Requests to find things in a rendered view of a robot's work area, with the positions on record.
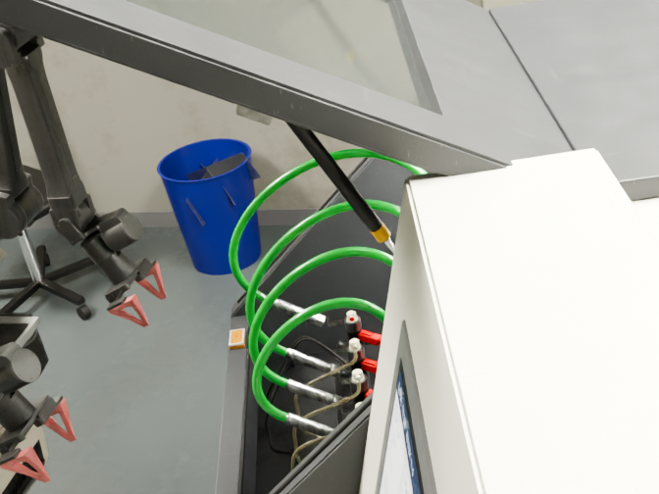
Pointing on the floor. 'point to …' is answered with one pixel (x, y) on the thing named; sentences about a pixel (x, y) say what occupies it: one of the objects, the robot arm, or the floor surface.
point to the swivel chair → (42, 265)
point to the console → (527, 330)
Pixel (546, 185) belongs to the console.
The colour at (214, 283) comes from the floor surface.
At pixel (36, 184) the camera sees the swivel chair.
